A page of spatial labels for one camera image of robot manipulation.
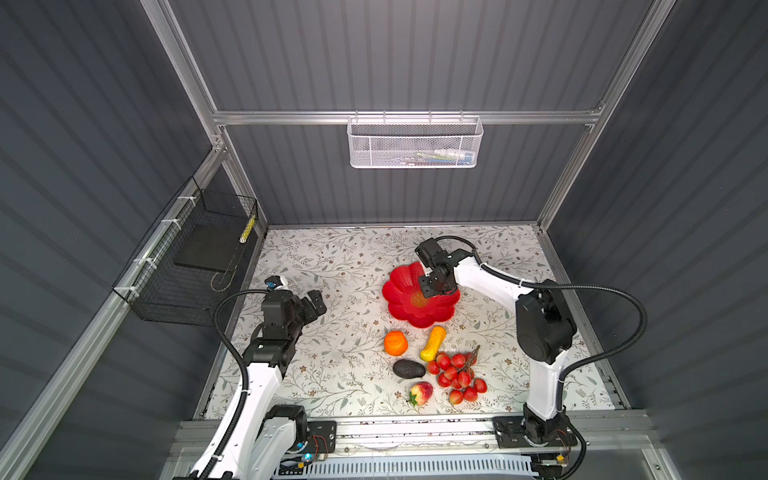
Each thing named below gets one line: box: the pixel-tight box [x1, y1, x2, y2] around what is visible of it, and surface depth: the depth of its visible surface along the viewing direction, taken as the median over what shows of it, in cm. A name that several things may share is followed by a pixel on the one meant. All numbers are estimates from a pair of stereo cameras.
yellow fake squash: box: [420, 325, 447, 363], surface depth 88 cm
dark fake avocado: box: [393, 359, 426, 379], surface depth 82 cm
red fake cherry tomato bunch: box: [426, 345, 488, 405], surface depth 80 cm
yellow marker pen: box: [238, 214, 257, 244], surface depth 83 cm
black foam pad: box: [174, 224, 245, 272], surface depth 80 cm
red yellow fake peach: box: [406, 381, 433, 406], surface depth 79 cm
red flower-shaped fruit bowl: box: [382, 262, 461, 328], surface depth 100 cm
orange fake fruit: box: [384, 330, 409, 357], surface depth 86 cm
